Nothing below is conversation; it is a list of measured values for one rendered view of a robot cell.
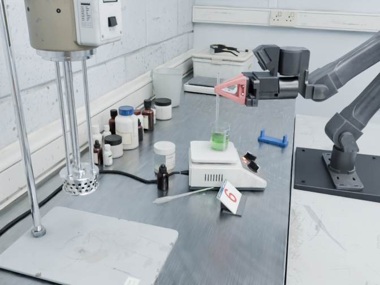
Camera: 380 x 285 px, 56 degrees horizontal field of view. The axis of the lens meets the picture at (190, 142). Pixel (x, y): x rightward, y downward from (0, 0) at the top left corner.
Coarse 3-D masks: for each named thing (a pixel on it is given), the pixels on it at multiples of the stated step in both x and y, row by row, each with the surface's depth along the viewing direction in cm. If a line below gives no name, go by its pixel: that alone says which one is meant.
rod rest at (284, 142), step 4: (264, 132) 126; (260, 136) 125; (264, 136) 126; (268, 136) 126; (284, 136) 120; (260, 140) 125; (264, 140) 124; (268, 140) 123; (272, 140) 123; (276, 140) 123; (280, 140) 123; (284, 140) 121; (276, 144) 122; (280, 144) 121; (284, 144) 120
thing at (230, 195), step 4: (228, 184) 90; (224, 188) 87; (228, 188) 89; (232, 188) 90; (224, 192) 86; (228, 192) 87; (232, 192) 89; (236, 192) 90; (224, 196) 85; (228, 196) 86; (232, 196) 87; (236, 196) 89; (224, 200) 84; (228, 200) 85; (232, 200) 86; (236, 200) 87; (228, 204) 84; (232, 204) 85; (232, 208) 84
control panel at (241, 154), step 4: (240, 152) 101; (240, 156) 98; (240, 160) 95; (244, 160) 97; (256, 160) 103; (244, 164) 94; (244, 168) 91; (248, 168) 93; (252, 172) 92; (260, 172) 96; (260, 176) 93
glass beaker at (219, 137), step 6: (228, 120) 94; (210, 126) 91; (222, 126) 96; (228, 126) 92; (210, 132) 93; (216, 132) 92; (222, 132) 92; (228, 132) 93; (210, 138) 94; (216, 138) 92; (222, 138) 92; (228, 138) 94; (210, 144) 94; (216, 144) 93; (222, 144) 93; (216, 150) 94; (222, 150) 94
